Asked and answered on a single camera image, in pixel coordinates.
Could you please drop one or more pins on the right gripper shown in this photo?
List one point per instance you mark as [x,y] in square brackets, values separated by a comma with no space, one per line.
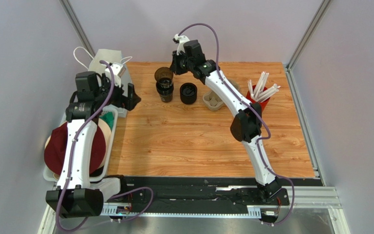
[177,65]

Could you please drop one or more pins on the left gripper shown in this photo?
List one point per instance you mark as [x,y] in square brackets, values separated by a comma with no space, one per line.
[130,101]

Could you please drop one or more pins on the separated black cup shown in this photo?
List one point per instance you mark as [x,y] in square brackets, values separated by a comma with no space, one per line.
[164,77]

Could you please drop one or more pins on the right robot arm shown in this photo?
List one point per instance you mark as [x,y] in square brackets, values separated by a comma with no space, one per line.
[247,123]

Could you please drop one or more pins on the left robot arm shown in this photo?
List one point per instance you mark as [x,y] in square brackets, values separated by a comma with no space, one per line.
[78,197]

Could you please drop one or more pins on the black lidded coffee cup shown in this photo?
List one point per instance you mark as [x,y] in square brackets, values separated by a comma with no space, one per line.
[188,93]

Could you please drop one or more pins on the green item in bin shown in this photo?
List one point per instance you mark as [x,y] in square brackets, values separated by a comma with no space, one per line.
[108,118]

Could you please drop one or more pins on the beige round plate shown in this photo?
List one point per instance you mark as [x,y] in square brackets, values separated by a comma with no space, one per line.
[107,133]

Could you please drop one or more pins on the bottom pulp cup carrier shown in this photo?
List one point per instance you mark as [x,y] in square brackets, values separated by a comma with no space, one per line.
[213,100]

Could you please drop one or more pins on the white wrapped straws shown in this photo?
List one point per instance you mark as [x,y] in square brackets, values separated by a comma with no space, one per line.
[261,83]

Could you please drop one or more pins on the maroon cloth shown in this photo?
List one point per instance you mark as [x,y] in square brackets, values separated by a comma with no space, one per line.
[55,149]

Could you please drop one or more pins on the red cup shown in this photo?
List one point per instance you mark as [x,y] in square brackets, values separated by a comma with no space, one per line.
[261,101]

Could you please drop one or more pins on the white plastic bin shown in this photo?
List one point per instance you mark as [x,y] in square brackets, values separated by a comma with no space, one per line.
[101,172]

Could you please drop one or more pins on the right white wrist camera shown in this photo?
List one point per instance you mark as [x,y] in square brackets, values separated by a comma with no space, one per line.
[180,40]

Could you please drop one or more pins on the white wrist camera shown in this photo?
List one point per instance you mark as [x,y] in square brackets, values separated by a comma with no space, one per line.
[118,70]
[180,40]

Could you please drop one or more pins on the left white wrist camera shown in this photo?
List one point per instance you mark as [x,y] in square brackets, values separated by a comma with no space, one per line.
[118,70]

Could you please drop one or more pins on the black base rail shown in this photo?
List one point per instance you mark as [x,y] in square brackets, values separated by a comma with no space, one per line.
[202,196]

